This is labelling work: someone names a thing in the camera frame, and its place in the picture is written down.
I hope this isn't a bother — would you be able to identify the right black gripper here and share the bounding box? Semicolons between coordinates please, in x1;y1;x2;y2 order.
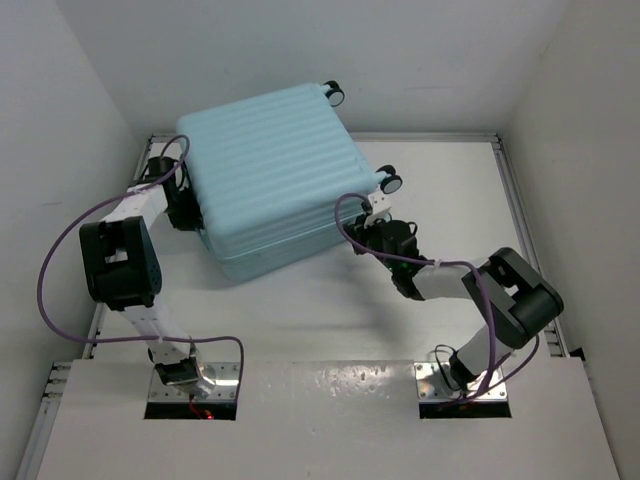
347;211;400;274

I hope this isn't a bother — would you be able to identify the light blue hard suitcase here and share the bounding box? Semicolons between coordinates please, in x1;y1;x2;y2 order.
176;81;402;282

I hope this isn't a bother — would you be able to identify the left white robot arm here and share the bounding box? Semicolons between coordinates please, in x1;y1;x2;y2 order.
79;167;204;392

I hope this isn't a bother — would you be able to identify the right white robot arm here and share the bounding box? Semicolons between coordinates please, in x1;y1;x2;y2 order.
344;216;564;392

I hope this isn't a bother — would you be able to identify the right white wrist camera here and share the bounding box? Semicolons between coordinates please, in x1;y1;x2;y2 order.
362;191;392;228

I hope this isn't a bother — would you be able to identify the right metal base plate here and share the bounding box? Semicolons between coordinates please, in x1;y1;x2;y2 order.
414;362;508;406

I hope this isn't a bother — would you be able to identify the metal base plate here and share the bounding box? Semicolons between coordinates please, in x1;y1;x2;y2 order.
147;362;240;404
414;362;508;406

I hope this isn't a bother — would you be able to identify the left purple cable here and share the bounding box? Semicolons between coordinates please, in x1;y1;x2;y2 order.
36;133;246;401

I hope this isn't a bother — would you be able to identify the purple cable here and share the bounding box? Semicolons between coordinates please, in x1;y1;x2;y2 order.
333;193;541;405
36;133;246;401

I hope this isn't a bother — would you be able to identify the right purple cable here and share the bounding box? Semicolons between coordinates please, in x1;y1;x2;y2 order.
333;193;541;405

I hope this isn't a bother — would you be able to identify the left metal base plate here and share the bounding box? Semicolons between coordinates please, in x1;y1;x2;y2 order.
147;362;240;404

